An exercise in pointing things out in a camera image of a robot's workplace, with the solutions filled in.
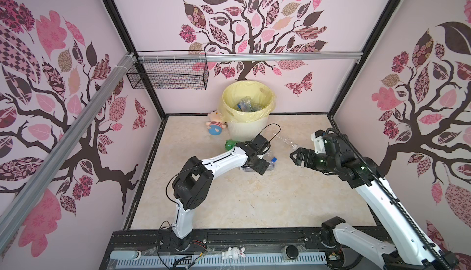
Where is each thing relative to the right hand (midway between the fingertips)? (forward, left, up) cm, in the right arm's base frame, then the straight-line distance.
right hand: (299, 155), depth 71 cm
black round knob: (-31, +7, -14) cm, 35 cm away
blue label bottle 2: (+37, +21, -6) cm, 43 cm away
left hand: (+6, +16, -19) cm, 25 cm away
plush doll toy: (+34, +39, -18) cm, 54 cm away
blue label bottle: (+10, +6, -22) cm, 25 cm away
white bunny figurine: (-30, +27, -21) cm, 46 cm away
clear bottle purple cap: (0, +21, -11) cm, 24 cm away
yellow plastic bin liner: (+41, +12, -1) cm, 42 cm away
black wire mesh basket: (+70, +72, -8) cm, 101 cm away
